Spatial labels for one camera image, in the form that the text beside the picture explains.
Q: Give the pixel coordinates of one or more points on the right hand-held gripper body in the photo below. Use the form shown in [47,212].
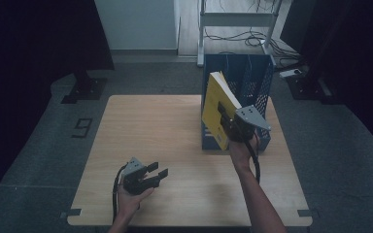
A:
[247,121]

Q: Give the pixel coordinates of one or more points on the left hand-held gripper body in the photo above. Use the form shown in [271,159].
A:
[134,176]

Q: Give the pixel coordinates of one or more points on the yellow book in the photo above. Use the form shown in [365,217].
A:
[215,110]

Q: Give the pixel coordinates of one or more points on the blue file rack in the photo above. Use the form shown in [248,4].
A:
[254,77]

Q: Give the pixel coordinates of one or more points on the person's left hand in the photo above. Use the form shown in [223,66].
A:
[132,202]

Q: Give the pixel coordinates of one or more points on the person's right hand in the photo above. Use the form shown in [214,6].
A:
[241,153]

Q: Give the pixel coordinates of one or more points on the white power strip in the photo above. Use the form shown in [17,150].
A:
[290,73]

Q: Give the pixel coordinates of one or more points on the black stand base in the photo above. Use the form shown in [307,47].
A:
[85,89]
[307,87]

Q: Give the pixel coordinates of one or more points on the black curtain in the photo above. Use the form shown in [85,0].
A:
[29,48]
[353,48]

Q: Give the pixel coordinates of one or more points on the grey table corner bracket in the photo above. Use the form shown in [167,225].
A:
[71,213]

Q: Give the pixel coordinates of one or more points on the white metal desk frame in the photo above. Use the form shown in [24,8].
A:
[236,19]

